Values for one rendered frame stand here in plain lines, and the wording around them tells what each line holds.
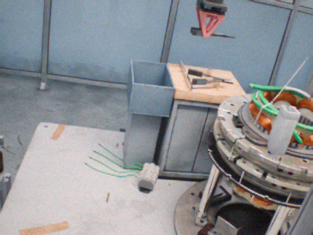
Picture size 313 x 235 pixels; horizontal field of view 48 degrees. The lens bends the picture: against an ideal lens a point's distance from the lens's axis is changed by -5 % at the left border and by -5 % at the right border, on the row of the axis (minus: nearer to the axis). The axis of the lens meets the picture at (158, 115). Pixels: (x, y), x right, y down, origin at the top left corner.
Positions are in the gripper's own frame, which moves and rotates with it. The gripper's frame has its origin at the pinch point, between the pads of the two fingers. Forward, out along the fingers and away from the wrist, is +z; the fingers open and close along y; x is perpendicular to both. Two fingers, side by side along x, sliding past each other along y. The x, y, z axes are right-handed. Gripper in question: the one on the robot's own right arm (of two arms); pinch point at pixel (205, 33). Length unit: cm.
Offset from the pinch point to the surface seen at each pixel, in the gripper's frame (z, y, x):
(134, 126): 25.8, 9.8, -15.8
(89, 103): 121, -176, -32
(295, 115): 0.1, 43.0, 7.2
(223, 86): 11.9, 6.9, 6.8
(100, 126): 120, -141, -21
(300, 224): -7, 76, -11
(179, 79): 12.0, 5.9, -5.4
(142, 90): 13.6, 12.0, -15.6
